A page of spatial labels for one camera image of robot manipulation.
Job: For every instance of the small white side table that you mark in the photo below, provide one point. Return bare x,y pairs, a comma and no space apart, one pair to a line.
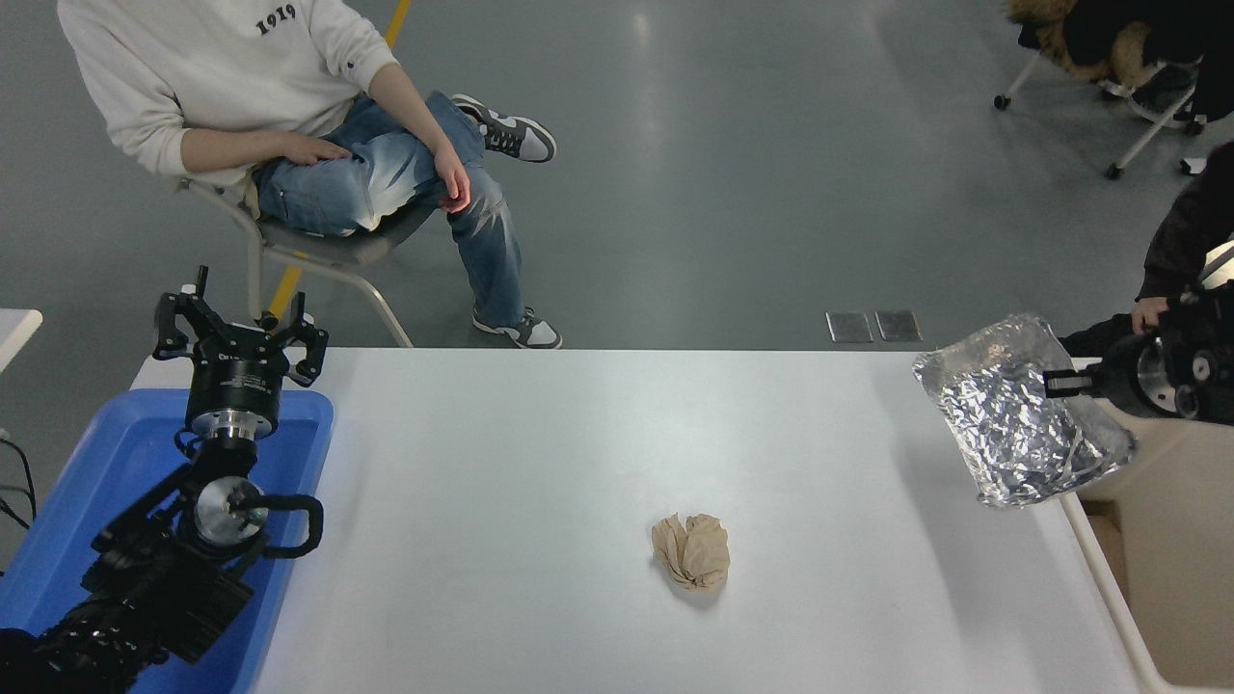
14,333

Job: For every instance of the seated person's right hand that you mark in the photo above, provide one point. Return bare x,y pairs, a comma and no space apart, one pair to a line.
313,147

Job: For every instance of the grey metal-legged chair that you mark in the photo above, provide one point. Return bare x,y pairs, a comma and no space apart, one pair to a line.
328,249

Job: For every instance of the dark-clothed person's hand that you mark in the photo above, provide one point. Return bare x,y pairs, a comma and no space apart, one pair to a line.
1150,315

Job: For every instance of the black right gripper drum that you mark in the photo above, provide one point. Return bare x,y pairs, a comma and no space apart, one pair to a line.
1123,376

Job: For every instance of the silver foil plate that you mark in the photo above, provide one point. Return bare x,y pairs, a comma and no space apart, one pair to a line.
1012,424

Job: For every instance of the seated person's right forearm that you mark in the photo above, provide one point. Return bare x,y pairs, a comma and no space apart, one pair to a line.
231,149

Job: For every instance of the large pale bin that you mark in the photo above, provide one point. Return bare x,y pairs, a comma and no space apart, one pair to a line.
1186,578

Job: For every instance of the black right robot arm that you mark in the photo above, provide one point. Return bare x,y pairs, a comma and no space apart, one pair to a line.
1205,366

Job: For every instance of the seated person's left forearm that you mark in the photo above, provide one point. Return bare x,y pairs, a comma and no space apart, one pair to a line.
408,106

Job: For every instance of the small white flat object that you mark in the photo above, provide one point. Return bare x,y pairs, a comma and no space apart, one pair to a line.
1193,165

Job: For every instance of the metal floor plate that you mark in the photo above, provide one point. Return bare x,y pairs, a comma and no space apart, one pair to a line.
849,327
898,326

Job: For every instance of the crumpled tan paper ball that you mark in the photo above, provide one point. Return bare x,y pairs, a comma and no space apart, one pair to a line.
692,554

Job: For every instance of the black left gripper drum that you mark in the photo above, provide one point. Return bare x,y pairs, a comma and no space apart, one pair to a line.
236,380

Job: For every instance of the white wheeled chair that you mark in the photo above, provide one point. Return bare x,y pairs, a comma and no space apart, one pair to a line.
1004,101

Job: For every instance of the seated person's left hand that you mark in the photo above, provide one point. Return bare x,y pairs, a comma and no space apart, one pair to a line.
453,178

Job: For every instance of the seated person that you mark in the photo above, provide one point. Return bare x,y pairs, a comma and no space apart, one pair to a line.
193,67

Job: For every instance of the person in dark clothes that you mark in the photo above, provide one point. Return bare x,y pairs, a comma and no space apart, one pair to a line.
1186,231

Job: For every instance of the blue plastic tray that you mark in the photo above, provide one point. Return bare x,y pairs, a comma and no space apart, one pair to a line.
116,453

